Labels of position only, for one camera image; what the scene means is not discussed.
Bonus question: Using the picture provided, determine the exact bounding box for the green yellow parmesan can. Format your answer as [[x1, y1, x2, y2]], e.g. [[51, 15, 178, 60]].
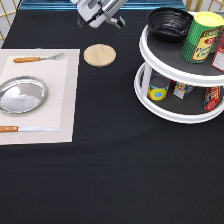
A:
[[182, 12, 224, 63]]

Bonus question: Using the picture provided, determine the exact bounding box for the red white box lower shelf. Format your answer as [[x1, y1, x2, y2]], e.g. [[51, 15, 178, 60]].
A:
[[204, 87, 220, 111]]

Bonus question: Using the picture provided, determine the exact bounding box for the wooden handled fork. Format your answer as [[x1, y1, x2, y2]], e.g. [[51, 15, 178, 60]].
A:
[[13, 53, 65, 63]]

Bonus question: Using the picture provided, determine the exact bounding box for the blue yellow tin can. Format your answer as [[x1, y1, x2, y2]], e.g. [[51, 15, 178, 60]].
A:
[[147, 74, 170, 101]]

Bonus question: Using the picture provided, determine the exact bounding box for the black ribbed bowl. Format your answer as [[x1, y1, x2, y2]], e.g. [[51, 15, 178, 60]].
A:
[[147, 7, 193, 43]]

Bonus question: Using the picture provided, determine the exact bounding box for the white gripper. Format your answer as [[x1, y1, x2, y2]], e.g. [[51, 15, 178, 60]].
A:
[[76, 0, 128, 28]]

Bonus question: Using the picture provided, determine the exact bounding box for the white two-tier lazy Susan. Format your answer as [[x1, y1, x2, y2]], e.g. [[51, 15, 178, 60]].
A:
[[134, 26, 224, 124]]

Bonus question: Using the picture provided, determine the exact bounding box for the wooden handled knife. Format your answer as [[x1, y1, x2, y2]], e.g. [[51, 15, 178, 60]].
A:
[[0, 126, 57, 133]]

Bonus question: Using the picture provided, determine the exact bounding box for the round wooden coaster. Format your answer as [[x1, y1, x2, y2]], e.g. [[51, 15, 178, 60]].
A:
[[84, 44, 116, 67]]

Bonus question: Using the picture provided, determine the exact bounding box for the beige woven placemat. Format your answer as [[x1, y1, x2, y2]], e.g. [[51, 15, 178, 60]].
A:
[[0, 49, 80, 145]]

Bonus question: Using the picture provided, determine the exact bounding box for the blue yellow small box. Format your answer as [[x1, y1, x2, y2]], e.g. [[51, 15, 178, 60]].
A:
[[173, 82, 194, 99]]

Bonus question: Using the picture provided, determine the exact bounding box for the red raisins box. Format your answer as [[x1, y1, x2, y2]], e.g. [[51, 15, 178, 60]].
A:
[[212, 32, 224, 72]]

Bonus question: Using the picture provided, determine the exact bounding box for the round silver metal plate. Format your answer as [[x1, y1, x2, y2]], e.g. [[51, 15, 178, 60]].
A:
[[0, 76, 48, 114]]

